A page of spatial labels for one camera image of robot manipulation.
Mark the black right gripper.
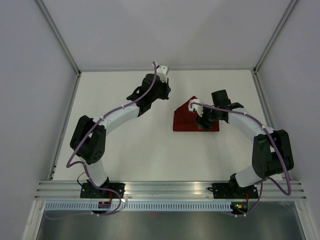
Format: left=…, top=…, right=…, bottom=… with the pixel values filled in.
left=193, top=103, right=219, bottom=132

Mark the dark red cloth napkin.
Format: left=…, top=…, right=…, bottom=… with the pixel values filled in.
left=172, top=96, right=220, bottom=132

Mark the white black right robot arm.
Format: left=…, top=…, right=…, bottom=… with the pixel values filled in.
left=188, top=90, right=294, bottom=198

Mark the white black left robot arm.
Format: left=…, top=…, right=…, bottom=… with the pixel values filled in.
left=66, top=73, right=171, bottom=198

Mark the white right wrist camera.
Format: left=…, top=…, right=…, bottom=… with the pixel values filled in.
left=188, top=98, right=204, bottom=117

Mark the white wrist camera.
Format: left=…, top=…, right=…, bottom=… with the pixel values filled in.
left=156, top=65, right=170, bottom=83
left=188, top=98, right=204, bottom=117

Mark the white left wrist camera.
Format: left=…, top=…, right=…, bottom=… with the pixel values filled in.
left=156, top=65, right=170, bottom=83

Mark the right aluminium side rail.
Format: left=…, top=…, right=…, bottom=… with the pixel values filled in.
left=252, top=71, right=292, bottom=181

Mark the aluminium side rail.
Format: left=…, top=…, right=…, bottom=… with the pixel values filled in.
left=46, top=72, right=82, bottom=181
left=252, top=71, right=292, bottom=181

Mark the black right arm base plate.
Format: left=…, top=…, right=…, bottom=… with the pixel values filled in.
left=207, top=182, right=259, bottom=200

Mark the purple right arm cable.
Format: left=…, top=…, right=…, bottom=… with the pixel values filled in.
left=191, top=101, right=292, bottom=218

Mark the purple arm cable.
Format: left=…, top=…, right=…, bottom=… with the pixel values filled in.
left=65, top=61, right=161, bottom=169
left=191, top=101, right=292, bottom=218

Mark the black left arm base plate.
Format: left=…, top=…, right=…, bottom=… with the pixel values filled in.
left=80, top=182, right=125, bottom=199

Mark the left aluminium side rail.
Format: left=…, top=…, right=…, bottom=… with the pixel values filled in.
left=46, top=72, right=82, bottom=181

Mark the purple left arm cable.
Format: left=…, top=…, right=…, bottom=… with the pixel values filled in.
left=65, top=61, right=161, bottom=169

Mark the right aluminium frame post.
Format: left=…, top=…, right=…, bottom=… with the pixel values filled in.
left=252, top=0, right=300, bottom=75

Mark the aluminium frame post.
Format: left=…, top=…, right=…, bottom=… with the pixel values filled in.
left=252, top=0, right=300, bottom=75
left=34, top=0, right=81, bottom=76

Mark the left aluminium frame post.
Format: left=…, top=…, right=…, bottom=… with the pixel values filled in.
left=34, top=0, right=81, bottom=76

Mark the aluminium front rail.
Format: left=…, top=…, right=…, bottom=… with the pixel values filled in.
left=33, top=180, right=307, bottom=202

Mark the white slotted cable duct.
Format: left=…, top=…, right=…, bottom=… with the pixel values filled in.
left=44, top=200, right=232, bottom=212

